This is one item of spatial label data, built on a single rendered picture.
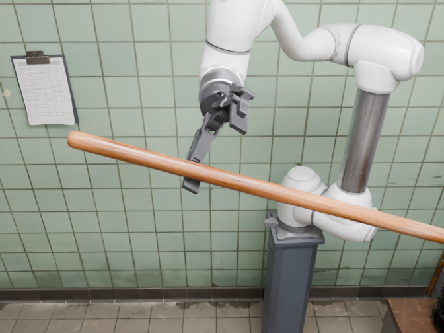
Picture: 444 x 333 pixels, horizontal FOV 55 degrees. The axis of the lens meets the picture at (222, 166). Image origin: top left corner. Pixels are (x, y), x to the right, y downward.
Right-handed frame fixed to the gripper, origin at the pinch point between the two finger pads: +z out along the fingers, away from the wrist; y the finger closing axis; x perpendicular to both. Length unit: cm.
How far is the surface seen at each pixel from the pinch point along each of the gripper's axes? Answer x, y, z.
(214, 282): -88, 147, -113
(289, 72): -41, 15, -118
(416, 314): -141, 57, -61
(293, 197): -16.5, -0.3, -0.4
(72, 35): 44, 52, -114
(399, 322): -134, 62, -57
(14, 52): 62, 72, -113
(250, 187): -8.9, 2.1, -0.2
